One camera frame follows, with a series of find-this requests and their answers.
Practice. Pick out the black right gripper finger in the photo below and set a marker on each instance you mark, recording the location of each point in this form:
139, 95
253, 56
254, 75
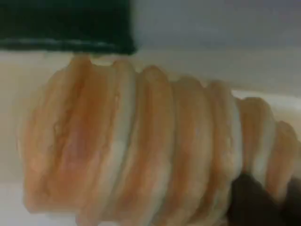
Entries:
251, 204
295, 207

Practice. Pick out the long sliced bread loaf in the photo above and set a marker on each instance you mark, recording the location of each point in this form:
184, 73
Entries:
141, 141

